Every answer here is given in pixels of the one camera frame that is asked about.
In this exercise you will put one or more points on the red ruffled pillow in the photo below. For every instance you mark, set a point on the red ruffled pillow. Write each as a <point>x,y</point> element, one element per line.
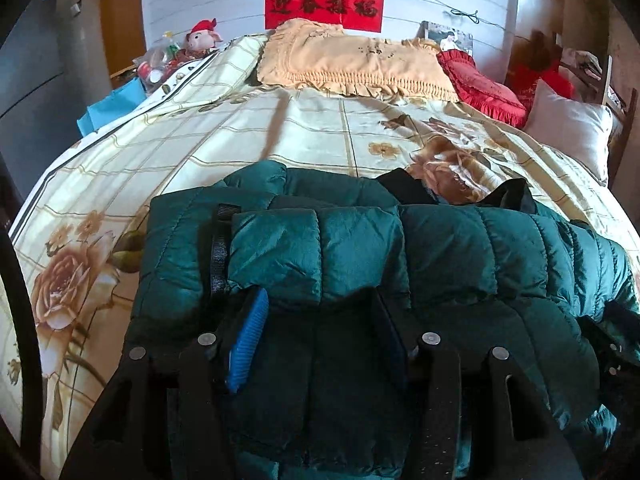
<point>480,85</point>

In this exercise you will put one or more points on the red garment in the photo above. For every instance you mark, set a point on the red garment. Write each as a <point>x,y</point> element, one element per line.
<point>535,70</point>

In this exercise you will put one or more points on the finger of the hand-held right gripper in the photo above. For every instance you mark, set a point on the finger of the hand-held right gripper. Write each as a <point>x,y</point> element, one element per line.
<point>617,355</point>

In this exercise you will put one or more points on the beige fringed pillow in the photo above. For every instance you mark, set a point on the beige fringed pillow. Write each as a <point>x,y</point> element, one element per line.
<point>350,60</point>

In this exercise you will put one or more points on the blue paper bag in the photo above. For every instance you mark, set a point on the blue paper bag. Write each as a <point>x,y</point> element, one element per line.
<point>115,105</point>

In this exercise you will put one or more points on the white pillow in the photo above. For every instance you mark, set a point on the white pillow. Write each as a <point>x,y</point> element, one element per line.
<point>565,130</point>

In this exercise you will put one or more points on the dark green puffer jacket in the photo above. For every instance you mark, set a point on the dark green puffer jacket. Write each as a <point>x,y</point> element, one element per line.
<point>350,240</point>

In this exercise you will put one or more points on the cream floral checked bed sheet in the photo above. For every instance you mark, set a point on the cream floral checked bed sheet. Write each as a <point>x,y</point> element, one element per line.
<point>300,130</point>

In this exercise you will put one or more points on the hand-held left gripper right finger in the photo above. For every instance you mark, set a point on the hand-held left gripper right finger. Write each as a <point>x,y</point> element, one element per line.
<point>395,355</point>

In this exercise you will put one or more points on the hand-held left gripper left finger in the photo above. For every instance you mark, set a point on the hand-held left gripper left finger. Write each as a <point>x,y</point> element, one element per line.
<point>247,345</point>

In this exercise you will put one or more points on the photo frame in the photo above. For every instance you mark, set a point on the photo frame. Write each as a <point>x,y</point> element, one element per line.
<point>447,37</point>

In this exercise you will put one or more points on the wooden chair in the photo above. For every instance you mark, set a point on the wooden chair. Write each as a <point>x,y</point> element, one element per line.
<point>612,100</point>

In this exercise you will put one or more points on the wooden door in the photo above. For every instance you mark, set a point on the wooden door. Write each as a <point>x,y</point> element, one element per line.
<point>122,20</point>

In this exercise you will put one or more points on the pig plush toy red hat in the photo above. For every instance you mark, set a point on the pig plush toy red hat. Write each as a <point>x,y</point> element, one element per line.
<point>202,37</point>

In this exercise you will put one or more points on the grey refrigerator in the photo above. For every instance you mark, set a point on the grey refrigerator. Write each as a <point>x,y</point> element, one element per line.
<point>45,70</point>

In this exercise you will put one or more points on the clear plastic bag of goods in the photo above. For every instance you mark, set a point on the clear plastic bag of goods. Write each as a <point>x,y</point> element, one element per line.
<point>160,60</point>

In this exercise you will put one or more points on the red wall banner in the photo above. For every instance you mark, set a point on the red wall banner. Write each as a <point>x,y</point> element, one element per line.
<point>325,5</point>

